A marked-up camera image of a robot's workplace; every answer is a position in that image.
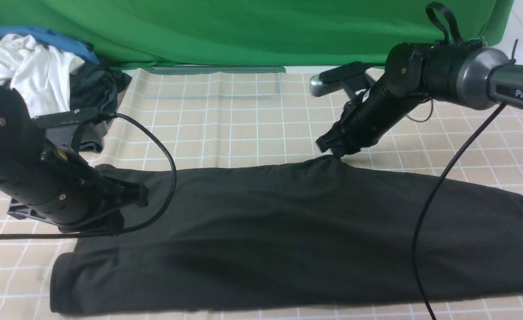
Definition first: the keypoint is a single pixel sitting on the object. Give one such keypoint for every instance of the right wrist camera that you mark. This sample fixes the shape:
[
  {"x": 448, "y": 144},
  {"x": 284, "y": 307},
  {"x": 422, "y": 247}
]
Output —
[{"x": 350, "y": 78}]

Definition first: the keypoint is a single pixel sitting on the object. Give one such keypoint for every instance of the blue garment in pile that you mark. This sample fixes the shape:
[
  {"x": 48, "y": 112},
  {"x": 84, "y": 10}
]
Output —
[{"x": 56, "y": 39}]

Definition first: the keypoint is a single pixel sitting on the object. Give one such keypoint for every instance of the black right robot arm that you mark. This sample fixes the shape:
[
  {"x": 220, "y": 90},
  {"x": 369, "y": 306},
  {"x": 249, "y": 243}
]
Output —
[{"x": 464, "y": 74}]

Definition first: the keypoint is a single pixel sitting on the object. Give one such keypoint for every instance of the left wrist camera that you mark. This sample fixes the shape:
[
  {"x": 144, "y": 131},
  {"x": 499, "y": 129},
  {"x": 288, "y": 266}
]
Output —
[{"x": 81, "y": 130}]

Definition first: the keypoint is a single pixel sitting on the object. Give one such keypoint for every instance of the gray metal bar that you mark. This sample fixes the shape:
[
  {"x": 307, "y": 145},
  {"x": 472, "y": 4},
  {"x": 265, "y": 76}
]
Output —
[{"x": 203, "y": 69}]

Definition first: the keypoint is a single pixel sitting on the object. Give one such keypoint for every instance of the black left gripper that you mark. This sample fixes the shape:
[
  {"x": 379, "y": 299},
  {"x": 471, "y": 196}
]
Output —
[{"x": 49, "y": 185}]

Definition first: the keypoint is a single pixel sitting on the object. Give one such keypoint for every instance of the dark gray long-sleeved shirt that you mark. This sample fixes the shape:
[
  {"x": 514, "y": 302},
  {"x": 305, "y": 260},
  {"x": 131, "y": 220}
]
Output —
[{"x": 316, "y": 232}]

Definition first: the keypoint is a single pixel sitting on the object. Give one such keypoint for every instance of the green backdrop cloth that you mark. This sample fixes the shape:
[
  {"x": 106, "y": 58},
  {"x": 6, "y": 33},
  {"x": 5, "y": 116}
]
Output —
[{"x": 143, "y": 33}]

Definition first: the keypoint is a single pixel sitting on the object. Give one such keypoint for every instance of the white garment in pile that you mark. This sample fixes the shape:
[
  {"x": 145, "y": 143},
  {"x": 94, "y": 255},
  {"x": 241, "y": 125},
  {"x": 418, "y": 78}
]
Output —
[{"x": 40, "y": 73}]

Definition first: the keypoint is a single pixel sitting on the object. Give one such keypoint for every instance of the dark teal garment in pile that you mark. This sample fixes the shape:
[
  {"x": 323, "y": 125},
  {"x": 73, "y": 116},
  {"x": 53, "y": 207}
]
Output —
[{"x": 97, "y": 86}]

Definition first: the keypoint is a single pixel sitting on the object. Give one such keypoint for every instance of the beige checkered table mat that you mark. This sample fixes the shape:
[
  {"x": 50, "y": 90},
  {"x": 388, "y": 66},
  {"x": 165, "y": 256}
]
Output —
[{"x": 234, "y": 120}]

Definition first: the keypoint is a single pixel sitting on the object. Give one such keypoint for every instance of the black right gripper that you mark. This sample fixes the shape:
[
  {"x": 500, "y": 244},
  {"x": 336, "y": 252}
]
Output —
[{"x": 366, "y": 119}]

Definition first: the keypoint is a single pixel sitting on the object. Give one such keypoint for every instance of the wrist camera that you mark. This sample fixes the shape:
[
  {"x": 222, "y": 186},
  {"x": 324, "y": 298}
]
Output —
[
  {"x": 81, "y": 130},
  {"x": 350, "y": 78}
]

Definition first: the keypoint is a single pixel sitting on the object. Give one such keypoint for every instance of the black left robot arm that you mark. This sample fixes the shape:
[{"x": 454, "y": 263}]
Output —
[{"x": 17, "y": 128}]

